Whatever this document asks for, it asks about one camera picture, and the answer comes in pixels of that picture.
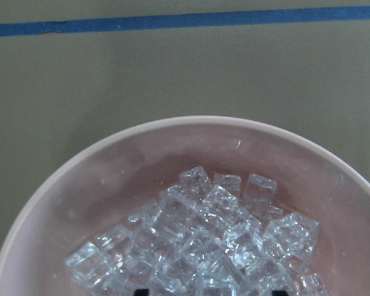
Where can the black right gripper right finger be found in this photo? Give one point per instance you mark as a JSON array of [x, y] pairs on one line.
[[279, 293]]

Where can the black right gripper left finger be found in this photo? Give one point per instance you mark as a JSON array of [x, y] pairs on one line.
[[141, 292]]

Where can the clear ice cubes pile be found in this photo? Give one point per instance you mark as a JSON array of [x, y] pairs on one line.
[[204, 236]]

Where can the pink bowl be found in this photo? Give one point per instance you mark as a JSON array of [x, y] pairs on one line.
[[103, 183]]

